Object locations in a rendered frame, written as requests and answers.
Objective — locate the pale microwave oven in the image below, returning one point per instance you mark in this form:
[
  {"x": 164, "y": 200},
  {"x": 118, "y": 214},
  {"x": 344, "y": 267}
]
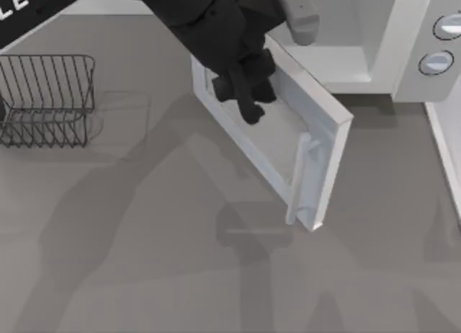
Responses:
[{"x": 389, "y": 41}]

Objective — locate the pale grey rounded box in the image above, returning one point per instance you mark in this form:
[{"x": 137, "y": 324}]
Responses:
[{"x": 303, "y": 16}]

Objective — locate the pale microwave door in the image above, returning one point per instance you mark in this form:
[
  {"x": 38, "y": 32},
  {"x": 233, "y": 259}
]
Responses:
[{"x": 317, "y": 131}]

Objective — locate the grey microwave knob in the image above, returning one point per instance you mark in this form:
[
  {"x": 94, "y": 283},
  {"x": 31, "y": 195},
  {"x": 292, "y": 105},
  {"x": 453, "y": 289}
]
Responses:
[
  {"x": 449, "y": 26},
  {"x": 436, "y": 62}
]

